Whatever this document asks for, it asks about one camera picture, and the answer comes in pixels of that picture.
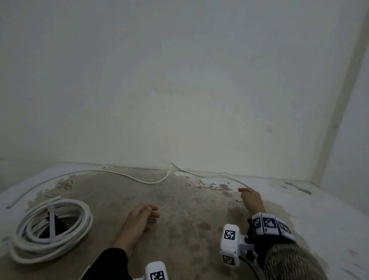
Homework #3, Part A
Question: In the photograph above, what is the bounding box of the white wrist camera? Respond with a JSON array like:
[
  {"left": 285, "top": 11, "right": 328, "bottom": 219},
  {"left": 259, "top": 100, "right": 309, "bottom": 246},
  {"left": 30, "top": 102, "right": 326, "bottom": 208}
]
[
  {"left": 144, "top": 261, "right": 169, "bottom": 280},
  {"left": 220, "top": 224, "right": 252, "bottom": 266}
]

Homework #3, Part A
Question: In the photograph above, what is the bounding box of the person's right hand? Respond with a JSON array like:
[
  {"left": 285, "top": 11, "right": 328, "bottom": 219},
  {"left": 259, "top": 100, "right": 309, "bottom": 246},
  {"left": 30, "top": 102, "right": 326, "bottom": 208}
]
[{"left": 238, "top": 187, "right": 266, "bottom": 215}]

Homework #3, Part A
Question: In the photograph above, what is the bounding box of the marker-printed wrist band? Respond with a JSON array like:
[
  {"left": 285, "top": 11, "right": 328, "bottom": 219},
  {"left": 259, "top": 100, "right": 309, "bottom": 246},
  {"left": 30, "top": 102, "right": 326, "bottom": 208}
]
[{"left": 250, "top": 212, "right": 292, "bottom": 236}]

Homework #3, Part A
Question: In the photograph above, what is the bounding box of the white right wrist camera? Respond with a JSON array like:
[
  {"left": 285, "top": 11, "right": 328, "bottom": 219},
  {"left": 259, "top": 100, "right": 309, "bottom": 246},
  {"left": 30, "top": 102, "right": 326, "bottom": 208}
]
[{"left": 220, "top": 224, "right": 252, "bottom": 266}]

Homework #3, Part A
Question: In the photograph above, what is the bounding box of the black wrist strap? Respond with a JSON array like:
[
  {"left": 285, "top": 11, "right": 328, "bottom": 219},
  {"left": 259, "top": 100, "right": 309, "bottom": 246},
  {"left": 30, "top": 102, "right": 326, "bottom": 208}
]
[{"left": 247, "top": 219, "right": 296, "bottom": 270}]

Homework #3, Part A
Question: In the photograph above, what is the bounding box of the long white cable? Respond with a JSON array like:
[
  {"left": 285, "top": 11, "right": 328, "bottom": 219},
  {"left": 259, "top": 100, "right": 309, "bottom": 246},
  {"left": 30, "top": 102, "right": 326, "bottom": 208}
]
[{"left": 6, "top": 162, "right": 249, "bottom": 209}]

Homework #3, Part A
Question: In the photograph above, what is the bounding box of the person's right forearm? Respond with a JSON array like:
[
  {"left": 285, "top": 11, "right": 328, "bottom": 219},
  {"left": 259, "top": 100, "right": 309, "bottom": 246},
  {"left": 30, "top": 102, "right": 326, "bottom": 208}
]
[{"left": 263, "top": 243, "right": 328, "bottom": 280}]

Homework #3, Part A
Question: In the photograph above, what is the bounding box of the person's bare foot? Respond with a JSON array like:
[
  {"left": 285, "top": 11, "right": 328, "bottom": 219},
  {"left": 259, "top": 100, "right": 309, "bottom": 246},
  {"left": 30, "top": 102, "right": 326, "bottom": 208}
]
[{"left": 112, "top": 204, "right": 160, "bottom": 260}]

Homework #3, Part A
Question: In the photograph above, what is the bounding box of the white cable tie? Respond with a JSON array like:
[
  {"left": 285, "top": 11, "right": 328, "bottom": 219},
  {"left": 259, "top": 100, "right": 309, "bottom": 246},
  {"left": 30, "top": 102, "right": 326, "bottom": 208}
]
[{"left": 47, "top": 203, "right": 57, "bottom": 238}]

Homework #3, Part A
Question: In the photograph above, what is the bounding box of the thin black camera cable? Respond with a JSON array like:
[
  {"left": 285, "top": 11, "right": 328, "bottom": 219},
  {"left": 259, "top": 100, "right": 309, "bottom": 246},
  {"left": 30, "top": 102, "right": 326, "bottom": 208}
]
[{"left": 239, "top": 250, "right": 264, "bottom": 274}]

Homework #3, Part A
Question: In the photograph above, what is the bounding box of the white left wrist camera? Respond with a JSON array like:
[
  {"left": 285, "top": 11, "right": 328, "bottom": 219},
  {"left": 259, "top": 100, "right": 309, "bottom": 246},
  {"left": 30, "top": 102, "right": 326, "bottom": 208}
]
[{"left": 144, "top": 261, "right": 169, "bottom": 280}]

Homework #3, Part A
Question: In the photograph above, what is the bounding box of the coil of white cable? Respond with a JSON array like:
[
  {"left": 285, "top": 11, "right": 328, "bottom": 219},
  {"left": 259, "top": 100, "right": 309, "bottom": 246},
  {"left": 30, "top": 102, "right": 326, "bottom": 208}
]
[{"left": 1, "top": 196, "right": 93, "bottom": 264}]

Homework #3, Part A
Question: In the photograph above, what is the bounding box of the black trouser leg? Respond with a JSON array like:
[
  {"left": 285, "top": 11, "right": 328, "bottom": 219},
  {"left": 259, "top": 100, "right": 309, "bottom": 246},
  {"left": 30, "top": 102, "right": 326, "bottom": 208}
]
[{"left": 81, "top": 247, "right": 134, "bottom": 280}]

